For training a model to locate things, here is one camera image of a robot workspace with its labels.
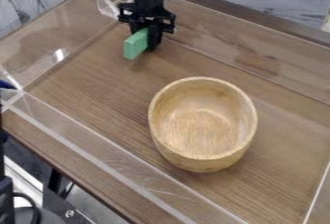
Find blue object at left edge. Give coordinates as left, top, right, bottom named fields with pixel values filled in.
left=0, top=79, right=16, bottom=89

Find clear acrylic corner bracket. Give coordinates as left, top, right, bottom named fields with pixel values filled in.
left=96, top=0, right=123, bottom=20

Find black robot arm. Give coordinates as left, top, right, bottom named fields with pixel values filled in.
left=118, top=0, right=177, bottom=51

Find grey metal base plate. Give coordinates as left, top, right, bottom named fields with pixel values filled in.
left=12, top=187, right=98, bottom=224

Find black cable bottom left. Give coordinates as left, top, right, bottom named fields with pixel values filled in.
left=12, top=192, right=44, bottom=224

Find black table leg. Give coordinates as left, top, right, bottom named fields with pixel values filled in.
left=48, top=169, right=63, bottom=194

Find green rectangular block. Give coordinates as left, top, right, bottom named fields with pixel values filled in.
left=124, top=28, right=148, bottom=60

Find brown wooden bowl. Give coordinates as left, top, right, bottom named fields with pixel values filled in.
left=148, top=76, right=258, bottom=173

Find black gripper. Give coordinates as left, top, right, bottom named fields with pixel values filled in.
left=119, top=0, right=175, bottom=51

